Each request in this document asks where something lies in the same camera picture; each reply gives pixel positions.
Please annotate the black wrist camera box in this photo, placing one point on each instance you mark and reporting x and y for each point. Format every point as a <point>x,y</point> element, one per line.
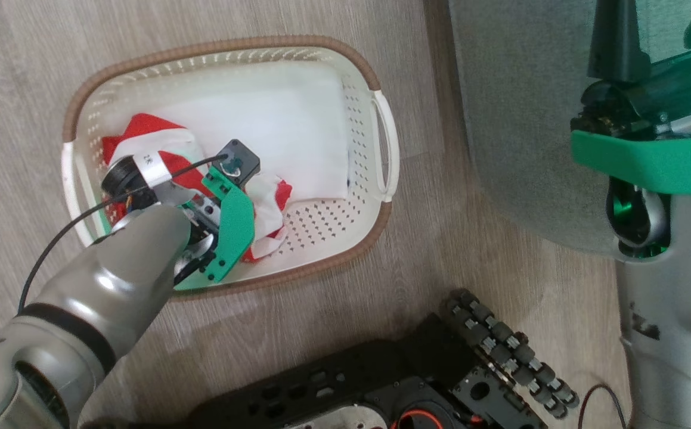
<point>239,161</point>

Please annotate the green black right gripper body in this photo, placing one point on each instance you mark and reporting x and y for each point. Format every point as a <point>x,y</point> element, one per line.
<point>649,155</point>

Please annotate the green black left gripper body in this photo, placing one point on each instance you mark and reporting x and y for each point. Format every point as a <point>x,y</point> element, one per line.
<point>235,223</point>

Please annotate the white cloth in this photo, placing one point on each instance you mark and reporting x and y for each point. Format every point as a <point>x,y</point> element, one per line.
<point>273,119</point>

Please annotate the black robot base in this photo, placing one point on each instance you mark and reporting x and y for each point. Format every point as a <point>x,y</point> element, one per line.
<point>369,375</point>

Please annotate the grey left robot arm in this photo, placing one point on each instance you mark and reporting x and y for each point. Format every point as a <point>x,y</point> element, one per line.
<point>83,310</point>

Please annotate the grey-green fabric sofa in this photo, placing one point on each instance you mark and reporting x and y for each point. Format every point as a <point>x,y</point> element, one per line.
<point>518,119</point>

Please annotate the white brown-rimmed laundry basket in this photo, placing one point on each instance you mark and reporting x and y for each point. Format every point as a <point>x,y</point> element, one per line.
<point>321,232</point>

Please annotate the black roller omni wheel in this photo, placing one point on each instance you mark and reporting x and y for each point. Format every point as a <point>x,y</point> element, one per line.
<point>509,351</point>

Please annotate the red and white garment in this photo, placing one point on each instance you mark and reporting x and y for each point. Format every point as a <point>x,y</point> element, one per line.
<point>145,128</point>

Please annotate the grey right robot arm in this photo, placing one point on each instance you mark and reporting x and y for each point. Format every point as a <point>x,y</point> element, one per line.
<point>667,310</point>

